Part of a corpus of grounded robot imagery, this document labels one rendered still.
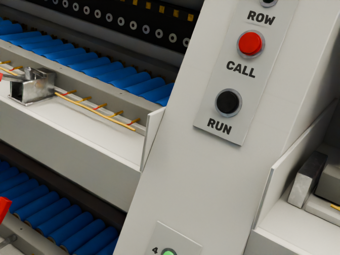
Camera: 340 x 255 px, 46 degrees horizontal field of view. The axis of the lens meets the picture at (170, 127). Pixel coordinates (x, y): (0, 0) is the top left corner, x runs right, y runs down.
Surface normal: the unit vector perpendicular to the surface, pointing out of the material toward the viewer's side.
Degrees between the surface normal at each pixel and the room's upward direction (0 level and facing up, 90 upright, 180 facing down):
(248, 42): 90
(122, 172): 111
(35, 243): 21
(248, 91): 90
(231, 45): 90
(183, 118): 90
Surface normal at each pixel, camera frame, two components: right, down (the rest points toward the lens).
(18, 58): -0.54, 0.29
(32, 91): 0.82, 0.36
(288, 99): -0.45, -0.04
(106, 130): 0.16, -0.89
